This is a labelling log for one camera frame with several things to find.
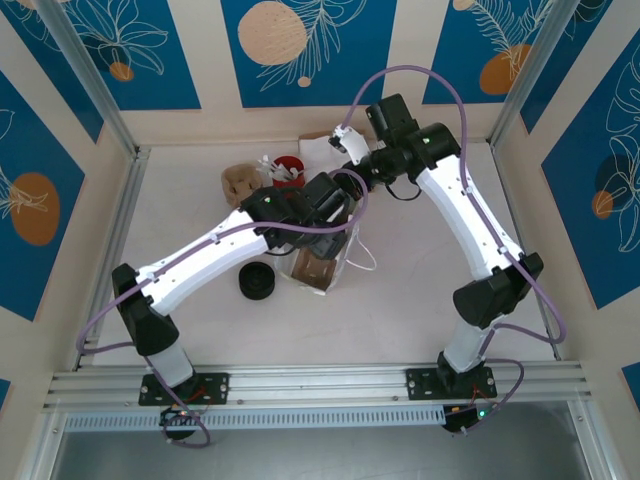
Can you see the painted paper gift bag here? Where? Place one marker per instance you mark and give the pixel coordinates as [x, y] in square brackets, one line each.
[345, 270]

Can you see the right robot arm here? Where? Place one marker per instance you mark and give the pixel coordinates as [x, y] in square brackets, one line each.
[465, 215]

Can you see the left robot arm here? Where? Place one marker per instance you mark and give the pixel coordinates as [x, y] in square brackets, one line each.
[200, 255]

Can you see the white paper napkins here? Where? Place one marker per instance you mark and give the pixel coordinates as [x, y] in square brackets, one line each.
[320, 150]

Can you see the red cup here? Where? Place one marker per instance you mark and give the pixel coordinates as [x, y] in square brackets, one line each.
[295, 162]

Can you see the black plastic lid stack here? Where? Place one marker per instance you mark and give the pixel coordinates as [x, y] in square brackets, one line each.
[256, 281]

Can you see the brown pulp cup carrier stack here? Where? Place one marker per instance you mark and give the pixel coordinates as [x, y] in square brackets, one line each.
[240, 182]

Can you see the black controller board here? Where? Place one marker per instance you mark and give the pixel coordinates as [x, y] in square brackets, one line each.
[470, 417]
[182, 416]

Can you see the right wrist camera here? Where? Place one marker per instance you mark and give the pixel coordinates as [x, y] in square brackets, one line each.
[352, 142]

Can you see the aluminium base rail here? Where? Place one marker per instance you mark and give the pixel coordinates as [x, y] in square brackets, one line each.
[320, 385]

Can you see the aluminium frame post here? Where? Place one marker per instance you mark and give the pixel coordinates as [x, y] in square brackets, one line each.
[86, 65]
[546, 65]

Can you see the aluminium lower frame bar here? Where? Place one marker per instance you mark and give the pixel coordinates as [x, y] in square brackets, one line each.
[595, 440]
[42, 445]

